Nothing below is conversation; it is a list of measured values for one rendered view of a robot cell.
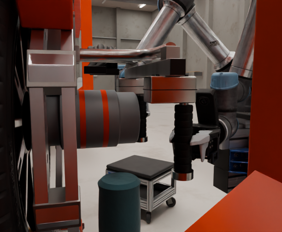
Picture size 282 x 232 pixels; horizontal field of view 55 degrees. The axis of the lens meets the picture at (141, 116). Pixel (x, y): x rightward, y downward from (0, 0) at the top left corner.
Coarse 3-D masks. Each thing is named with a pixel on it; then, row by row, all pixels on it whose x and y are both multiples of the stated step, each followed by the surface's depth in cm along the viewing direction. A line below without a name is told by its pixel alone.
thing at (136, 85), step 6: (120, 78) 80; (126, 78) 81; (132, 78) 81; (138, 78) 82; (120, 84) 80; (126, 84) 81; (132, 84) 81; (138, 84) 82; (120, 90) 80; (126, 90) 81; (132, 90) 81; (138, 90) 82
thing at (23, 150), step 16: (16, 32) 42; (16, 48) 41; (16, 64) 56; (16, 80) 51; (16, 96) 52; (16, 112) 54; (16, 128) 54; (16, 144) 53; (16, 160) 38; (32, 160) 66; (32, 176) 65; (32, 192) 66; (32, 208) 67; (32, 224) 61
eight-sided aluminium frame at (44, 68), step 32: (32, 32) 39; (64, 32) 41; (32, 64) 35; (64, 64) 36; (32, 96) 36; (64, 96) 37; (32, 128) 36; (64, 128) 37; (64, 160) 38; (64, 192) 40; (64, 224) 40
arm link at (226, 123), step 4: (220, 116) 72; (220, 120) 69; (224, 120) 70; (224, 124) 69; (228, 124) 70; (228, 128) 69; (228, 132) 69; (228, 136) 70; (224, 140) 69; (220, 144) 70
